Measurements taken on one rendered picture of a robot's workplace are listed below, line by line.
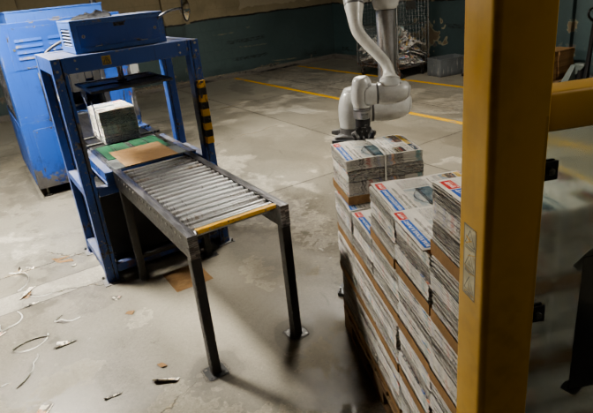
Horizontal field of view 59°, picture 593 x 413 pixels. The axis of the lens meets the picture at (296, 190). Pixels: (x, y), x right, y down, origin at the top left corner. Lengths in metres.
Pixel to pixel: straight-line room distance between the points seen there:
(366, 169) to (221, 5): 9.85
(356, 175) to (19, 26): 4.14
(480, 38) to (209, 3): 11.26
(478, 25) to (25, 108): 5.36
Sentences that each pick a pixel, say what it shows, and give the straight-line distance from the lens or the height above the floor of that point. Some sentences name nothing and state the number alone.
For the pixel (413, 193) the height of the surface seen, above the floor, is 1.07.
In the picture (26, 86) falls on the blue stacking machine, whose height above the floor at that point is 1.16.
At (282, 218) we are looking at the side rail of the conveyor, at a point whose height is 0.73.
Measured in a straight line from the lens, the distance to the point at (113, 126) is 4.38.
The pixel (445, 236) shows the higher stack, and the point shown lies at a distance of 1.46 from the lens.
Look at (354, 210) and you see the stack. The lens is 2.43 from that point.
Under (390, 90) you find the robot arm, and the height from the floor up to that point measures 1.30.
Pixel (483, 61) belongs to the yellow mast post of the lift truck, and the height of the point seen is 1.70.
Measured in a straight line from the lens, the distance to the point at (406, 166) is 2.49.
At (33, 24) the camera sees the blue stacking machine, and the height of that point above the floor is 1.71.
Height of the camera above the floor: 1.82
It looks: 22 degrees down
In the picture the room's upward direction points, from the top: 6 degrees counter-clockwise
